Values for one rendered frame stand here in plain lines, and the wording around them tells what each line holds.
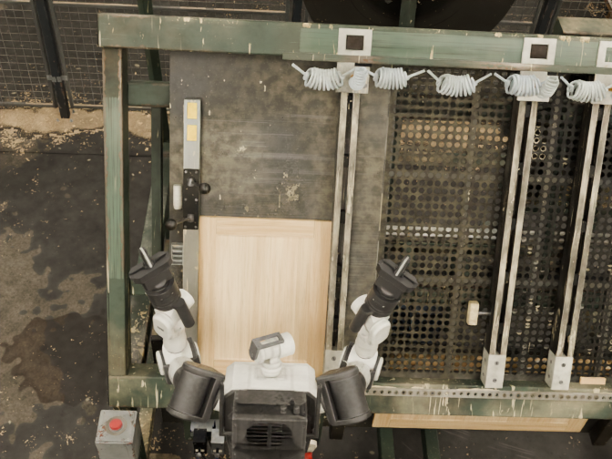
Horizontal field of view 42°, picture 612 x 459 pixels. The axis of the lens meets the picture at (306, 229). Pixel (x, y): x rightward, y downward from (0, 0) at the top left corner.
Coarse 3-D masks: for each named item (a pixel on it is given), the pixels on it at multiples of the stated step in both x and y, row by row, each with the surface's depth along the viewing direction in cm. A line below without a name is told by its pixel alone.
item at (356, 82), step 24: (360, 72) 228; (336, 144) 255; (336, 168) 252; (336, 192) 254; (336, 216) 256; (336, 240) 259; (336, 264) 261; (336, 288) 267; (336, 312) 269; (336, 336) 272; (336, 360) 270
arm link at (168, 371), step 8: (160, 352) 247; (160, 360) 246; (176, 360) 243; (184, 360) 241; (192, 360) 245; (200, 360) 250; (160, 368) 246; (168, 368) 243; (176, 368) 234; (168, 376) 243
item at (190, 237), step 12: (192, 120) 250; (192, 144) 252; (192, 156) 253; (192, 168) 254; (192, 240) 260; (192, 252) 261; (192, 264) 262; (192, 276) 263; (192, 288) 265; (192, 312) 267; (192, 336) 269
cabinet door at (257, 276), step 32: (224, 224) 261; (256, 224) 262; (288, 224) 262; (320, 224) 262; (224, 256) 265; (256, 256) 265; (288, 256) 265; (320, 256) 265; (224, 288) 268; (256, 288) 268; (288, 288) 268; (320, 288) 269; (224, 320) 271; (256, 320) 271; (288, 320) 272; (320, 320) 272; (224, 352) 274; (320, 352) 275
